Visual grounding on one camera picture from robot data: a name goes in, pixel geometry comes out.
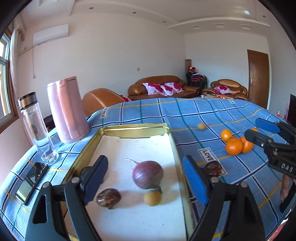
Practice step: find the person right hand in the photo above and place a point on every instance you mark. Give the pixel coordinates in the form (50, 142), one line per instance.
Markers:
(285, 187)

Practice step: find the black smartphone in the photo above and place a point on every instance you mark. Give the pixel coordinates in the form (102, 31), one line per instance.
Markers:
(30, 182)

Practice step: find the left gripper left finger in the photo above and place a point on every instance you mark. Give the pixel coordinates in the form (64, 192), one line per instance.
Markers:
(91, 183)

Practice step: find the small tan longan fruit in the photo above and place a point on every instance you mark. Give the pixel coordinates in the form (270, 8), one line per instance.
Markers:
(201, 126)

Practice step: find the clear glass water bottle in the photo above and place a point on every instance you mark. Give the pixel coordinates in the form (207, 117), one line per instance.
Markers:
(36, 128)

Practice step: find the purple passion fruit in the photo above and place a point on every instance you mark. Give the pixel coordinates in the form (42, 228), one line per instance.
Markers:
(147, 174)

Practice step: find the brown leather three-seat sofa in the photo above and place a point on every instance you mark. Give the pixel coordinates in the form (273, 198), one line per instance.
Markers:
(138, 91)

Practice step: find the white wall air conditioner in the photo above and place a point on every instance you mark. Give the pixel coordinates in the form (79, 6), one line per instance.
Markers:
(50, 34)

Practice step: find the orange tangerine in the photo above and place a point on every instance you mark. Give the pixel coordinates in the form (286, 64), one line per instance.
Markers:
(247, 146)
(234, 146)

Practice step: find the brown leather armchair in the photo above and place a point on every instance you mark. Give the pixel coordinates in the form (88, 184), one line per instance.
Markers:
(101, 98)
(239, 91)

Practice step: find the stack of dark chairs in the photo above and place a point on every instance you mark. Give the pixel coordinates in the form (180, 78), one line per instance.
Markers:
(195, 78)

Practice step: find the gold metal tin tray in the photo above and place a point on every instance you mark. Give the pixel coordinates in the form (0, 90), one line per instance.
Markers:
(131, 218)

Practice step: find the brown wooden door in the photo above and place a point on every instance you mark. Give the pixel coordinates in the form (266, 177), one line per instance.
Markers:
(258, 88)

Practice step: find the window with frame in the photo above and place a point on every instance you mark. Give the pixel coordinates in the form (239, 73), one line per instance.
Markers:
(8, 105)

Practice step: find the pink curtain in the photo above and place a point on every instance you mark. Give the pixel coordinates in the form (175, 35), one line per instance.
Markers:
(18, 35)

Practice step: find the coffee table with snacks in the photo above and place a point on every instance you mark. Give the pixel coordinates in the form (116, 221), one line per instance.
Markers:
(211, 96)

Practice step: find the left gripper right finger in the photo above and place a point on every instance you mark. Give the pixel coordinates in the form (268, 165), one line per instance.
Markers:
(197, 179)

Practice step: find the pink electric kettle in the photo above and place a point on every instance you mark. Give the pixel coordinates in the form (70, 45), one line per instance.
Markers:
(67, 111)

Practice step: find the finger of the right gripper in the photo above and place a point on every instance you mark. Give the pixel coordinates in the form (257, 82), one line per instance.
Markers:
(276, 127)
(260, 140)

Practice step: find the blue plaid tablecloth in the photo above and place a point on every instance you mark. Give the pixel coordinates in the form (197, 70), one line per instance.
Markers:
(183, 116)

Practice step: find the black monitor screen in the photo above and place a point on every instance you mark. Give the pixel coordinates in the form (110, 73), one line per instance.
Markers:
(291, 114)

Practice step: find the pink floral cushion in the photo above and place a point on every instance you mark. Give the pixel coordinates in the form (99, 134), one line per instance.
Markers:
(222, 89)
(171, 88)
(153, 89)

